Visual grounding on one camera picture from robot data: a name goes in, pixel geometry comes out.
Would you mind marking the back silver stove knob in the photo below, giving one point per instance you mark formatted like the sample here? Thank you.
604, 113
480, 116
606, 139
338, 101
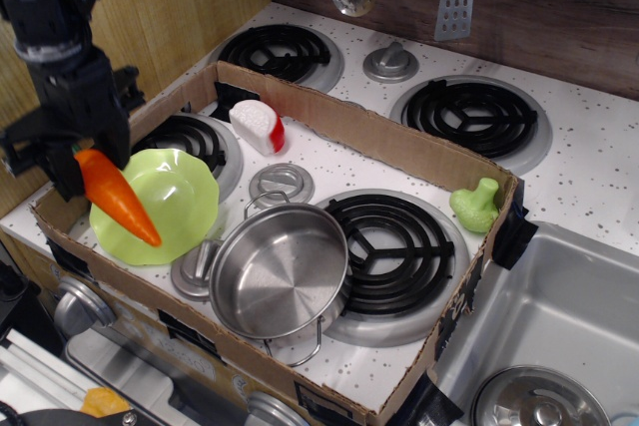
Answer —
391, 64

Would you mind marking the orange yellow cloth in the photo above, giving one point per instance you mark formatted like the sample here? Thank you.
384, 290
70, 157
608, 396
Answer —
101, 402

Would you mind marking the hanging silver spatula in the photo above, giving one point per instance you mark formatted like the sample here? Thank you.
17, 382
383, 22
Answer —
453, 20

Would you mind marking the front left black burner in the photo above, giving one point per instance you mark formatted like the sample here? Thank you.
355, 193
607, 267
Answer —
204, 138

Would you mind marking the orange toy carrot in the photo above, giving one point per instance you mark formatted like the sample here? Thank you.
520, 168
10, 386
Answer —
106, 187

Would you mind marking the silver pot lid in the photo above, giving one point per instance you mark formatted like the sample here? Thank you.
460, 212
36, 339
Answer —
534, 395

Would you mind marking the front silver stove knob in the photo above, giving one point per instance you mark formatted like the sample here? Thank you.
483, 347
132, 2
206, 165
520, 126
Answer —
190, 273

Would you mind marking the back left black burner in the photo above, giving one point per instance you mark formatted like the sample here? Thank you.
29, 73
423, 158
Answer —
300, 55

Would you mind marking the bottom silver oven knob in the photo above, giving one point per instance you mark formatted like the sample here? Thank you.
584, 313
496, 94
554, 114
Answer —
264, 410

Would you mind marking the middle silver stove knob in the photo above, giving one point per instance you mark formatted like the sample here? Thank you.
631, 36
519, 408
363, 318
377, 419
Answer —
278, 183

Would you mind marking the back right black burner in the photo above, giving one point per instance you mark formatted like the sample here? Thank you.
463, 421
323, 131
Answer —
489, 117

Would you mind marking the silver stove knob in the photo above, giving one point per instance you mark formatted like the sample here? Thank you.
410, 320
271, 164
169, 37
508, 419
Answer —
391, 64
190, 273
278, 183

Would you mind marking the light green plastic plate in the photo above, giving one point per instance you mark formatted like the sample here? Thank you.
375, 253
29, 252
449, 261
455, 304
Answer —
181, 197

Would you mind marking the left silver oven knob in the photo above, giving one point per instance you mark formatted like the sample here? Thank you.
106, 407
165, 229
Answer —
79, 308

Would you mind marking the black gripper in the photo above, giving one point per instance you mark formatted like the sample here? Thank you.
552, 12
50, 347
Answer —
80, 98

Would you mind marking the front right black burner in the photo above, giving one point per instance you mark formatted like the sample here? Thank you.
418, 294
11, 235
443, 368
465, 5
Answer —
406, 259

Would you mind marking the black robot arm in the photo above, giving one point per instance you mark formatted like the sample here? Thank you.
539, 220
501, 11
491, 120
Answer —
48, 31

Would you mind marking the green toy broccoli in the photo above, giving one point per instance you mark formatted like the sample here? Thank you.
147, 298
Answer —
476, 210

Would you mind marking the stainless steel pot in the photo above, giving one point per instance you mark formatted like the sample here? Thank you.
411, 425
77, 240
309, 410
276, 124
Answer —
282, 276

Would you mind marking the silver oven knob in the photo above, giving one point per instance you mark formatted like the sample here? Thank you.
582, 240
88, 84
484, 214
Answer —
79, 308
264, 410

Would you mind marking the white and red toy cheese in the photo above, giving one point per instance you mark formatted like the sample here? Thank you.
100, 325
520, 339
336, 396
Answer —
259, 125

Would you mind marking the grey toy sink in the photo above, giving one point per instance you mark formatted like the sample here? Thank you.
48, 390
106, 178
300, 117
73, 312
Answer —
569, 304

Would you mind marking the black burner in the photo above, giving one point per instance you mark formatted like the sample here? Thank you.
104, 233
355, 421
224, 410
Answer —
204, 138
300, 55
406, 259
489, 117

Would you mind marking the brown cardboard fence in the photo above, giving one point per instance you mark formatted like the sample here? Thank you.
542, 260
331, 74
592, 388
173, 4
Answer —
444, 165

